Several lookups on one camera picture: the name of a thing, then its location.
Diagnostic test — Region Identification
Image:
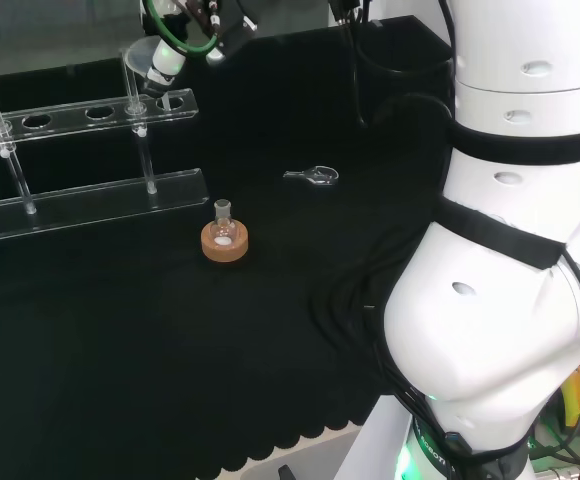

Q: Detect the black hanging cable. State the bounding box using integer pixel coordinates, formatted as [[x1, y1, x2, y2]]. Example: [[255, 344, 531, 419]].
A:
[[330, 0, 372, 129]]

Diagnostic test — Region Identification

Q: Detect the green cable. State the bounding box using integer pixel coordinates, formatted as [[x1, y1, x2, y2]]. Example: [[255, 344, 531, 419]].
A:
[[144, 0, 222, 58]]

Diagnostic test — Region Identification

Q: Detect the cork ring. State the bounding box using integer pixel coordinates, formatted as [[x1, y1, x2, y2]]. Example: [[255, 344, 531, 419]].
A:
[[200, 219, 251, 263]]

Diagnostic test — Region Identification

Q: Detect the clear glass weighing funnel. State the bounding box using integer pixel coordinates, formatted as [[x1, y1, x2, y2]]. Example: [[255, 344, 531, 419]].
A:
[[282, 163, 342, 191]]

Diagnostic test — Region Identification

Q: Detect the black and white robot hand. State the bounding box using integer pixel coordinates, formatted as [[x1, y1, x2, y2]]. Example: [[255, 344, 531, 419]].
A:
[[139, 0, 261, 99]]

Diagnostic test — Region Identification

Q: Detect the black bench cloth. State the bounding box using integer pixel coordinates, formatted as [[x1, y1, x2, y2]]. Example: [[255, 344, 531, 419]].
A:
[[0, 14, 457, 474]]

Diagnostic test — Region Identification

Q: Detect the round-bottom glass flask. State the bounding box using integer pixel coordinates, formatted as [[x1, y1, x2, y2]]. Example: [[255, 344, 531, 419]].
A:
[[208, 198, 238, 248]]

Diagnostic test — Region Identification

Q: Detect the clear acrylic funnel stand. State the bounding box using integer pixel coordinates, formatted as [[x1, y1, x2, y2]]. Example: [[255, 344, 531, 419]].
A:
[[0, 47, 211, 245]]

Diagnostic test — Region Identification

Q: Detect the translucent plastic funnel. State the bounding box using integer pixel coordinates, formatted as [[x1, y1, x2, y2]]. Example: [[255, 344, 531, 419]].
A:
[[124, 38, 179, 109]]

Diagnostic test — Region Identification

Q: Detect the pale board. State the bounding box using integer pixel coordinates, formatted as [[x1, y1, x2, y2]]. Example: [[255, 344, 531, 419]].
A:
[[239, 397, 424, 480]]

